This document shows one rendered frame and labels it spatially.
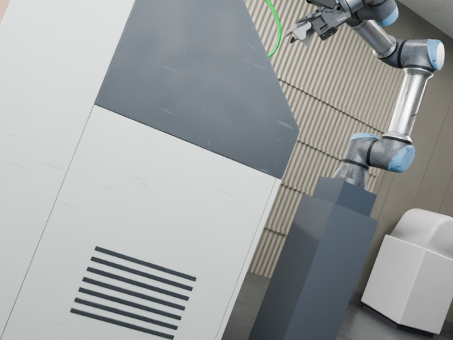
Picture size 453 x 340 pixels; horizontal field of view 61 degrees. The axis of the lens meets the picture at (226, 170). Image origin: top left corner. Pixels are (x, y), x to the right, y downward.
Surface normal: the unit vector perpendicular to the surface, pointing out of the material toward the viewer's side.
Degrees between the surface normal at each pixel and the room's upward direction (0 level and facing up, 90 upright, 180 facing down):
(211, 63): 90
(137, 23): 90
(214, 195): 90
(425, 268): 90
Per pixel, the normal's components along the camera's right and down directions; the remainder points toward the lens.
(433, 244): 0.38, 0.12
